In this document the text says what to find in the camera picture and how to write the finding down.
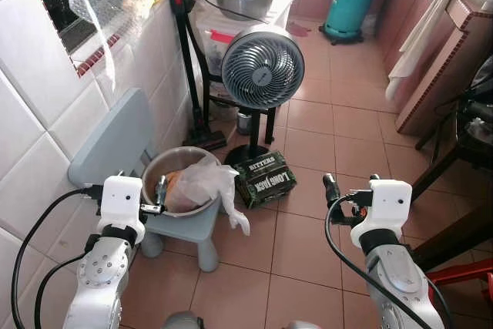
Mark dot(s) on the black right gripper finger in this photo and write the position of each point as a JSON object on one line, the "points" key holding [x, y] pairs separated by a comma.
{"points": [[374, 179], [331, 189]]}

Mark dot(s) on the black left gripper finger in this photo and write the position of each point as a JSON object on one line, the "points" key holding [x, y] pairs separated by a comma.
{"points": [[120, 174], [162, 189]]}

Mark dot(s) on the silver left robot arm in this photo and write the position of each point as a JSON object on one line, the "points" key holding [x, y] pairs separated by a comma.
{"points": [[100, 283]]}

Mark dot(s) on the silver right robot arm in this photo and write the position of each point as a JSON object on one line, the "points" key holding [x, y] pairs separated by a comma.
{"points": [[400, 283]]}

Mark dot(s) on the orange food in bowl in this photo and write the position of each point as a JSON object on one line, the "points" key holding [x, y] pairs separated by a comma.
{"points": [[172, 184]]}

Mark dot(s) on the steel bowl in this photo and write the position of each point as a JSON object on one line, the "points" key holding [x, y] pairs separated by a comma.
{"points": [[166, 161]]}

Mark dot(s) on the grey-blue plastic child chair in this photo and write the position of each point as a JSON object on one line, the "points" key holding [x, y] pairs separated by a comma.
{"points": [[115, 140]]}

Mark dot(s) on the clear white plastic bag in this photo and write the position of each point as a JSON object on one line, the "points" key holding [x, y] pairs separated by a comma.
{"points": [[208, 182]]}

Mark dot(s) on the dark green bitters carton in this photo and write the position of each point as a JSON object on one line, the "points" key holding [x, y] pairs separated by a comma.
{"points": [[266, 179]]}

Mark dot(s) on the dark wooden table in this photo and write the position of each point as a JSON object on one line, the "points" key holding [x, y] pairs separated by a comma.
{"points": [[462, 152]]}

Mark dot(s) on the small metal can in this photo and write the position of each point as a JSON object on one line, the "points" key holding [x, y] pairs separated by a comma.
{"points": [[244, 123]]}

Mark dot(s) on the red plastic stool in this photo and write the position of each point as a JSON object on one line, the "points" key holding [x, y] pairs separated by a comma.
{"points": [[466, 273]]}

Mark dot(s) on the grey right robot leg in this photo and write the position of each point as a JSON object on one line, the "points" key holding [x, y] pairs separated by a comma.
{"points": [[300, 325]]}

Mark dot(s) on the black stick vacuum cleaner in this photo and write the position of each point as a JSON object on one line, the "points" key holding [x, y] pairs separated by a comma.
{"points": [[189, 59]]}

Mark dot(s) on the brown tiled kitchen counter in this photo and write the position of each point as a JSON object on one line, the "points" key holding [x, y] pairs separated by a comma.
{"points": [[447, 67]]}

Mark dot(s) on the grey round floor fan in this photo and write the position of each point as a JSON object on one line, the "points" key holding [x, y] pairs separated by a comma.
{"points": [[262, 67]]}

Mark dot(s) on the white leaning board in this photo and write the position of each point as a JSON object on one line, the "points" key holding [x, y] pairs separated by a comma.
{"points": [[420, 44]]}

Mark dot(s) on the white plastic storage box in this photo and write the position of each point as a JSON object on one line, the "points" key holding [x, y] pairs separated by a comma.
{"points": [[212, 40]]}

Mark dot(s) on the teal gas cylinder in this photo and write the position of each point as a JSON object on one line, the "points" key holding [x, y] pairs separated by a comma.
{"points": [[348, 5]]}

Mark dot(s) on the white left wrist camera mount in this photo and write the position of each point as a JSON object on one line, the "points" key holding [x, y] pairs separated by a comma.
{"points": [[121, 202]]}

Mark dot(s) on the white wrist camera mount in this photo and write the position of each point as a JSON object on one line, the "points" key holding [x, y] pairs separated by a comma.
{"points": [[121, 202], [385, 206]]}

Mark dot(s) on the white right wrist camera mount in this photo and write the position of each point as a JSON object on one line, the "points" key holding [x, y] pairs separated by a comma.
{"points": [[385, 206]]}

